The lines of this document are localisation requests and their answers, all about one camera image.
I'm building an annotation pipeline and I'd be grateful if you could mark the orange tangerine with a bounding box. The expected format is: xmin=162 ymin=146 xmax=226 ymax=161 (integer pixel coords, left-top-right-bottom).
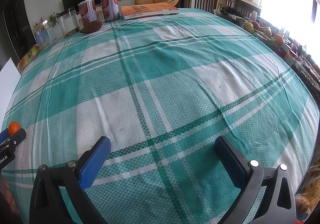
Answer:
xmin=8 ymin=121 xmax=21 ymax=136

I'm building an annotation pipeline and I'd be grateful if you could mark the person's left hand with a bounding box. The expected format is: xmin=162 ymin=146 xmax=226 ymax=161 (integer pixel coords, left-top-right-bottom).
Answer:
xmin=1 ymin=176 xmax=20 ymax=215

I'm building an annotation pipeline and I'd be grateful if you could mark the white cardboard box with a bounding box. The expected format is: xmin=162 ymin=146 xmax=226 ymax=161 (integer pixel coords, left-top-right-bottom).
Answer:
xmin=0 ymin=58 xmax=21 ymax=126

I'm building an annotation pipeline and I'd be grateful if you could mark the fruit print pouch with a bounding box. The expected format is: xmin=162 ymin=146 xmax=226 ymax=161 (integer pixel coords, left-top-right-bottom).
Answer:
xmin=18 ymin=44 xmax=41 ymax=72

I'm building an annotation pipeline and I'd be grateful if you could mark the teal white plaid tablecloth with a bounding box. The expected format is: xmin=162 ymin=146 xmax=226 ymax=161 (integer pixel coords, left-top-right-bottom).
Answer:
xmin=3 ymin=9 xmax=319 ymax=223

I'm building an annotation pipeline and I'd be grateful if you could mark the glass jar gold lid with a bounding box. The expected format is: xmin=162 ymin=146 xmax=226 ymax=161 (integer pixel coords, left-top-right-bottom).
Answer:
xmin=33 ymin=22 xmax=57 ymax=50

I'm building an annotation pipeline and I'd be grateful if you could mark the small plant with red flowers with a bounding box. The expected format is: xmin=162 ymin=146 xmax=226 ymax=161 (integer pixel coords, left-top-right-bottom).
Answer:
xmin=33 ymin=13 xmax=60 ymax=30

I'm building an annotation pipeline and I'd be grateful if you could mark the far sweet potato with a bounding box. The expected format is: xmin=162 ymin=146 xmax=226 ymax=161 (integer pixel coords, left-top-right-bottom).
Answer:
xmin=80 ymin=20 xmax=103 ymax=34

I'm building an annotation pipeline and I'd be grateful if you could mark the left printed tin can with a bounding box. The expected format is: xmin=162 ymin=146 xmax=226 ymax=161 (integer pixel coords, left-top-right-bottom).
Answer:
xmin=78 ymin=0 xmax=98 ymax=26

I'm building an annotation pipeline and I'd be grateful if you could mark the printed tin can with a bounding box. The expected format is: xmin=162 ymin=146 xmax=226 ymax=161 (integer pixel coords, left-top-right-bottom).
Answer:
xmin=78 ymin=0 xmax=98 ymax=26
xmin=100 ymin=0 xmax=120 ymax=22

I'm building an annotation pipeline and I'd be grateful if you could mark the orange book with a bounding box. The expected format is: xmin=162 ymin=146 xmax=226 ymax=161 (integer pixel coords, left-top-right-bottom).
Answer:
xmin=121 ymin=2 xmax=179 ymax=20

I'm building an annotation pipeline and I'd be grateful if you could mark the cluttered wooden side table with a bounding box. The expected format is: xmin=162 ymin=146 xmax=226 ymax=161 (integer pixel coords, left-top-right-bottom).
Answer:
xmin=212 ymin=0 xmax=319 ymax=99

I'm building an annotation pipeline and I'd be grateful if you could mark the right printed tin can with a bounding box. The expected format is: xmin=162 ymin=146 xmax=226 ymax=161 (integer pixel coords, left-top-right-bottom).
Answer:
xmin=100 ymin=0 xmax=120 ymax=22

